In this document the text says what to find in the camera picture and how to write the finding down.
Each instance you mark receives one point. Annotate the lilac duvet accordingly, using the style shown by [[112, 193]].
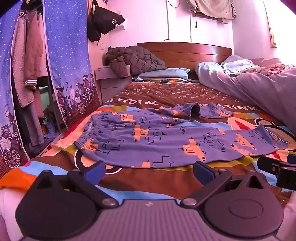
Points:
[[259, 88]]

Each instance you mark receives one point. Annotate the blue starry printed curtain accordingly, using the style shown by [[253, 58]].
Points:
[[69, 64], [9, 104]]

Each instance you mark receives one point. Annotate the purple pants with orange print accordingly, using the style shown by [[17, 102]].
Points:
[[166, 141]]

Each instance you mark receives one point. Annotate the pink fleece jacket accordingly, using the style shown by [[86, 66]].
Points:
[[29, 53]]

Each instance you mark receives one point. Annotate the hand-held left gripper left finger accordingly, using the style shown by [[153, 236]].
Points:
[[96, 172]]

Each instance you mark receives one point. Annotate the framed wall picture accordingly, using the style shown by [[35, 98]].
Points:
[[272, 32]]

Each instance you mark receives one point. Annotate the black hanging bag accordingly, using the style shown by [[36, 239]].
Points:
[[105, 22]]

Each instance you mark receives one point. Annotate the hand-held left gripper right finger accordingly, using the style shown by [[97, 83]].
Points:
[[203, 172]]

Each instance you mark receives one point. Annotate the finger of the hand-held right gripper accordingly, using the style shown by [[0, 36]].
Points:
[[268, 164]]

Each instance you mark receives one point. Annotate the grey nightstand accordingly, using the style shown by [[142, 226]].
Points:
[[108, 81]]

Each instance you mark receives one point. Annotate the white cloth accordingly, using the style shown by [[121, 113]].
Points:
[[8, 215]]

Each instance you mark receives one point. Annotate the floral blanket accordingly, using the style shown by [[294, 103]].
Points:
[[277, 68]]

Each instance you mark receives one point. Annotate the wooden headboard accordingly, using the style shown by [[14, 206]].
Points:
[[192, 54]]

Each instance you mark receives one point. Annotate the pale blue pillow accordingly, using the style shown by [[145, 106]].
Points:
[[239, 62]]

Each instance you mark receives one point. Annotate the beige hanging garment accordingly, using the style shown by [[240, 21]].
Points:
[[212, 9]]

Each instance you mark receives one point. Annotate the colourful printed bedspread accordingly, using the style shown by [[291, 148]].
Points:
[[161, 180]]

